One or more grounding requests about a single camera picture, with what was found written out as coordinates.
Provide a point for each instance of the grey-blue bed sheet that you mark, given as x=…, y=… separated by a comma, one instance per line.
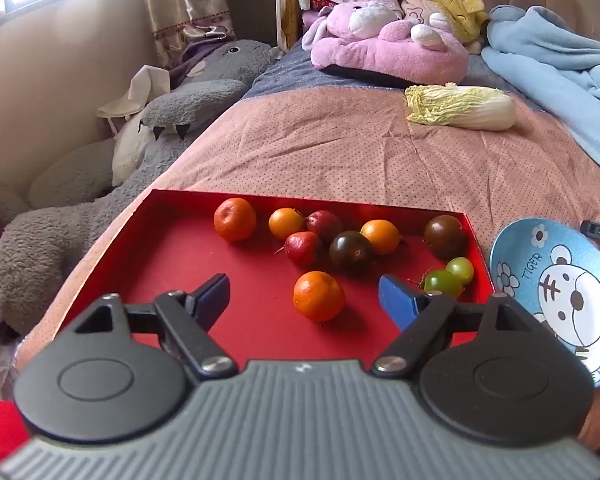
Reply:
x=290, y=70

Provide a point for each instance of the blue cartoon tiger plate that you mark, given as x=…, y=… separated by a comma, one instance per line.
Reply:
x=555, y=280

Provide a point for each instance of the green cherry tomato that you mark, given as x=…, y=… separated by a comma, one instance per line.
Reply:
x=441, y=281
x=461, y=269

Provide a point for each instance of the red tomato front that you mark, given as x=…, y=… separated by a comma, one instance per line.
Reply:
x=303, y=249

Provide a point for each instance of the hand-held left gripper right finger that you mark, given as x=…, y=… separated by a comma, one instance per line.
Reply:
x=396, y=302

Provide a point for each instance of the napa cabbage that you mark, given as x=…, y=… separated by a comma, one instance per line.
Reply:
x=460, y=107

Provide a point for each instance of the pink dotted quilt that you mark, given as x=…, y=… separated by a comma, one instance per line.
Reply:
x=330, y=150

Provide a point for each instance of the dark red plum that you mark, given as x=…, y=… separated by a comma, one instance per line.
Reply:
x=326, y=224

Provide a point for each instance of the dark cabinet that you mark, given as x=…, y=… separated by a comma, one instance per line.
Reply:
x=250, y=0

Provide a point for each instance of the light blue blanket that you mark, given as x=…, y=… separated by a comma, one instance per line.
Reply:
x=555, y=70

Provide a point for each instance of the grey plush shark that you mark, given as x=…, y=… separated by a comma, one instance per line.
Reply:
x=80, y=210

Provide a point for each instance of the pink plush rabbit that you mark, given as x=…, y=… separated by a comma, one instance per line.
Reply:
x=380, y=50

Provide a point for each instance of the orange tangerine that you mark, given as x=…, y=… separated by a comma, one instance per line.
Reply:
x=318, y=296
x=235, y=219

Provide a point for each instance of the red cardboard tray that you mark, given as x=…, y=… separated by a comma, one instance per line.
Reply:
x=260, y=270

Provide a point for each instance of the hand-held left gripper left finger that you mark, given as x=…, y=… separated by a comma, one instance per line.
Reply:
x=215, y=296

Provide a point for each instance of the beige patterned curtain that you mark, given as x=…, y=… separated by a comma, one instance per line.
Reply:
x=284, y=0
x=180, y=0

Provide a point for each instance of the orange cherry tomato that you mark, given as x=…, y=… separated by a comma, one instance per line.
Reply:
x=381, y=236
x=285, y=223

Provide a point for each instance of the dark brown tomato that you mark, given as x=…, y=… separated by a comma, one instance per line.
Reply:
x=351, y=252
x=445, y=236

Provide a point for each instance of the purple floral cloth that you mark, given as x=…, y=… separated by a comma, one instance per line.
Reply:
x=200, y=50

